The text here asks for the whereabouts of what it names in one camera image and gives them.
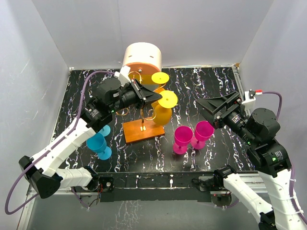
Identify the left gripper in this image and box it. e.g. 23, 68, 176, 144
109, 78, 163, 114

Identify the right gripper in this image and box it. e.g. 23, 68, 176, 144
196, 91, 256, 145

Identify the orange wine glass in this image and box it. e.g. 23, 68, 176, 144
151, 72, 170, 108
153, 90, 178, 126

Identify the orange wine glass front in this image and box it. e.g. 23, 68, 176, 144
153, 90, 178, 126

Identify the magenta wine glass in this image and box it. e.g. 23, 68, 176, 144
191, 121, 214, 150
173, 126, 193, 155

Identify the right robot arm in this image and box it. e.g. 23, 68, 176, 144
196, 90, 307, 230

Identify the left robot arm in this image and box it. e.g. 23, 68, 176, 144
19, 77, 162, 199

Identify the wooden rack base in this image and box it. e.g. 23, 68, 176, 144
122, 117, 165, 144

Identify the blue wine glass rear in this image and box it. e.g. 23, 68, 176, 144
98, 125, 111, 137

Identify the blue wine glass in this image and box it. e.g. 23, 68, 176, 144
86, 133, 112, 160
98, 125, 111, 137

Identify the blue wine glass front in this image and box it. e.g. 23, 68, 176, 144
86, 133, 112, 160

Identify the pink yellow cylinder box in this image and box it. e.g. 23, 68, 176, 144
122, 42, 162, 85

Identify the black marble mat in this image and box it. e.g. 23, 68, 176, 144
61, 67, 254, 173

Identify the gold wire glass rack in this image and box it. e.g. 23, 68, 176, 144
115, 71, 174, 127

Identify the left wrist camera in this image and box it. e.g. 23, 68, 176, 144
114, 66, 131, 87

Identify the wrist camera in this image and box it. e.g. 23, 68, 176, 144
114, 66, 131, 87
242, 89, 263, 111

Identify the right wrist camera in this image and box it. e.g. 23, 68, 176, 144
242, 89, 263, 111

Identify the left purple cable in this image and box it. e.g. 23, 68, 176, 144
4, 70, 120, 214

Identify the purple cable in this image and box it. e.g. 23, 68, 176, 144
261, 91, 307, 216
4, 70, 120, 214

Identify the aluminium frame rail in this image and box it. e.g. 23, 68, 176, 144
16, 172, 272, 230

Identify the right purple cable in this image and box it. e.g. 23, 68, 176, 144
261, 91, 307, 216

